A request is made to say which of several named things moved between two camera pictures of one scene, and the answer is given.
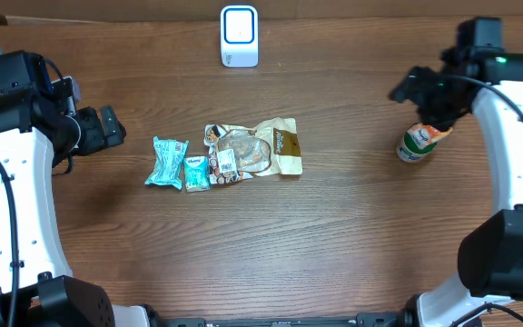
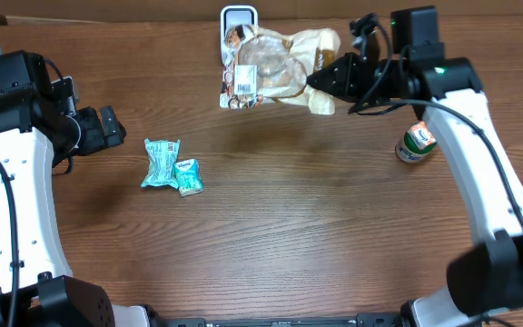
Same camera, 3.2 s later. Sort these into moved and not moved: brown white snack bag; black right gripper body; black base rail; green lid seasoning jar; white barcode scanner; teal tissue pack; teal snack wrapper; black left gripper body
Moved: teal snack wrapper; teal tissue pack; black right gripper body; brown white snack bag
Not moved: green lid seasoning jar; black base rail; white barcode scanner; black left gripper body
